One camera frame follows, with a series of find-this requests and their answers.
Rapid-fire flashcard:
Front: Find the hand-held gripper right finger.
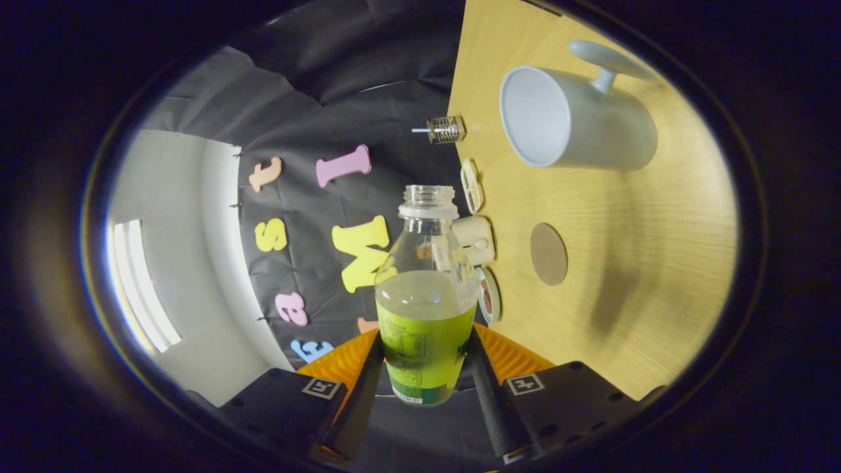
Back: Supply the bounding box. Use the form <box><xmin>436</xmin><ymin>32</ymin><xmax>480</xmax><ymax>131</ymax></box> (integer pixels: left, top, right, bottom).
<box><xmin>466</xmin><ymin>323</ymin><xmax>642</xmax><ymax>464</ymax></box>

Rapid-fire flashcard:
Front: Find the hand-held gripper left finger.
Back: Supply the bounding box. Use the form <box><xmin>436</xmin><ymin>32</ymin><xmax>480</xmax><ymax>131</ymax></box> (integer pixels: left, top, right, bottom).
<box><xmin>220</xmin><ymin>328</ymin><xmax>386</xmax><ymax>464</ymax></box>

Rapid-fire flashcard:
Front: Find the juice bottle with green label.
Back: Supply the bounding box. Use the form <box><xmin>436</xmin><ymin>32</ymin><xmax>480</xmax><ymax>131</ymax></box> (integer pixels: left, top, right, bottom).
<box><xmin>375</xmin><ymin>185</ymin><xmax>480</xmax><ymax>407</ymax></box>

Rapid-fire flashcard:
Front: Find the round brown coaster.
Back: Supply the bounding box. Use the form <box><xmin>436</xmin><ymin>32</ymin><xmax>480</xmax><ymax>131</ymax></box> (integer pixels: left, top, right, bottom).
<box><xmin>530</xmin><ymin>223</ymin><xmax>569</xmax><ymax>286</ymax></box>

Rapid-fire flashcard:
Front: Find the white cup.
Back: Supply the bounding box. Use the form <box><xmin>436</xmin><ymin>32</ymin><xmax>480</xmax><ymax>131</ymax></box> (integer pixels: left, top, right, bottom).
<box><xmin>499</xmin><ymin>39</ymin><xmax>659</xmax><ymax>173</ymax></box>

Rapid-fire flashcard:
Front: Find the pale green plate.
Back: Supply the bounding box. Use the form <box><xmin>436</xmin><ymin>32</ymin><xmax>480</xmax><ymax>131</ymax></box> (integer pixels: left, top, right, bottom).
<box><xmin>476</xmin><ymin>265</ymin><xmax>502</xmax><ymax>324</ymax></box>

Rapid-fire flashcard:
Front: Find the white toaster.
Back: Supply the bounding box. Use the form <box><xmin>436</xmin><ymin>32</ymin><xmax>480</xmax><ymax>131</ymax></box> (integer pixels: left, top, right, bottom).
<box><xmin>452</xmin><ymin>215</ymin><xmax>495</xmax><ymax>267</ymax></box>

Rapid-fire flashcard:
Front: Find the white divided tray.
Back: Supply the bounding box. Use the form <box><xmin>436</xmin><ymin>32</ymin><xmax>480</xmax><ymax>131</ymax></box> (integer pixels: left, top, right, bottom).
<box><xmin>460</xmin><ymin>158</ymin><xmax>485</xmax><ymax>214</ymax></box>

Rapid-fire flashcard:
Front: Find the wooden table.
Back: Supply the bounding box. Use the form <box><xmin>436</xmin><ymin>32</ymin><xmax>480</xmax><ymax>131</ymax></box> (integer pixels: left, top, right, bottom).
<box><xmin>447</xmin><ymin>0</ymin><xmax>740</xmax><ymax>401</ymax></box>

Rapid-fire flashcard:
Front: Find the ceiling light panel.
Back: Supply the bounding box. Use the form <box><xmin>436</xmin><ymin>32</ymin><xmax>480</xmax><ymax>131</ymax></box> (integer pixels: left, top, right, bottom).
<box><xmin>108</xmin><ymin>219</ymin><xmax>183</xmax><ymax>354</ymax></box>

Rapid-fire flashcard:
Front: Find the black backdrop cloth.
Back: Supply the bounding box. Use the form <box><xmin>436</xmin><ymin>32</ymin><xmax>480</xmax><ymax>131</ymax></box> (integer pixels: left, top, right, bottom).
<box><xmin>141</xmin><ymin>0</ymin><xmax>507</xmax><ymax>467</ymax></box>

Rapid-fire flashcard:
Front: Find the wire mesh holder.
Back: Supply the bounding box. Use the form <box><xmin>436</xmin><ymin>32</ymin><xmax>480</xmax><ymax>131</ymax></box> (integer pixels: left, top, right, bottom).
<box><xmin>427</xmin><ymin>116</ymin><xmax>467</xmax><ymax>145</ymax></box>

